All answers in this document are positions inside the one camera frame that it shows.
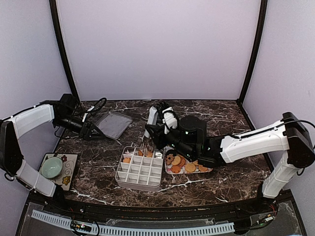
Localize floral cookie tray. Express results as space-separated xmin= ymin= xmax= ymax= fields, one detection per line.
xmin=163 ymin=147 xmax=213 ymax=175

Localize floral square coaster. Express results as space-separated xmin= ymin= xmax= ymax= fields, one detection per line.
xmin=39 ymin=153 xmax=78 ymax=191

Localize black frame post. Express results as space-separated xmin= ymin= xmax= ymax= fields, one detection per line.
xmin=237 ymin=0 xmax=268 ymax=106
xmin=49 ymin=0 xmax=80 ymax=102

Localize round tan biscuit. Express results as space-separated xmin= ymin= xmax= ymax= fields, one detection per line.
xmin=185 ymin=163 xmax=196 ymax=173

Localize right black frame post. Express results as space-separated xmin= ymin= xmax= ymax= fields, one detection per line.
xmin=237 ymin=0 xmax=268 ymax=106

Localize green ceramic cup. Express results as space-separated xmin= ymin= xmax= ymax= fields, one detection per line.
xmin=41 ymin=157 xmax=63 ymax=179

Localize silver metal tongs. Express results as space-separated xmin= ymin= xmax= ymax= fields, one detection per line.
xmin=140 ymin=107 xmax=158 ymax=155

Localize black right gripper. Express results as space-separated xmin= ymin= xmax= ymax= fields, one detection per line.
xmin=145 ymin=120 xmax=196 ymax=160

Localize silver divided cookie tin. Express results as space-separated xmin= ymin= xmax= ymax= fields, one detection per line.
xmin=115 ymin=147 xmax=164 ymax=192

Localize white slotted cable duct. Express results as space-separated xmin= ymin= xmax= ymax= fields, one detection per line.
xmin=31 ymin=210 xmax=235 ymax=236

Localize brown flower jam cookie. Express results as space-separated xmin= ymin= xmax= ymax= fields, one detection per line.
xmin=166 ymin=154 xmax=175 ymax=165

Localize round orange cookie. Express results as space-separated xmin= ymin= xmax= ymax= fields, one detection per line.
xmin=198 ymin=165 xmax=208 ymax=172

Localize black chocolate sandwich cookie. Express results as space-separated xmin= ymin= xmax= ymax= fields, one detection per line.
xmin=166 ymin=149 xmax=177 ymax=156

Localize left black frame post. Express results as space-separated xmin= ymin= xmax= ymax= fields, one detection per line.
xmin=49 ymin=0 xmax=80 ymax=102

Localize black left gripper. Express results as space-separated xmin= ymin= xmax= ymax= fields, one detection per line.
xmin=55 ymin=114 xmax=105 ymax=141

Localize silver tin lid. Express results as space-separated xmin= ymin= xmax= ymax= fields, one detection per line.
xmin=96 ymin=112 xmax=133 ymax=140

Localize orange chip cookie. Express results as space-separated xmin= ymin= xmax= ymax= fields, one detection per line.
xmin=171 ymin=165 xmax=181 ymax=174

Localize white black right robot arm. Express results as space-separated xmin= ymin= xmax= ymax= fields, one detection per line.
xmin=145 ymin=110 xmax=315 ymax=213

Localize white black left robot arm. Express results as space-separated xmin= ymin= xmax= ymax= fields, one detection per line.
xmin=0 ymin=93 xmax=107 ymax=214

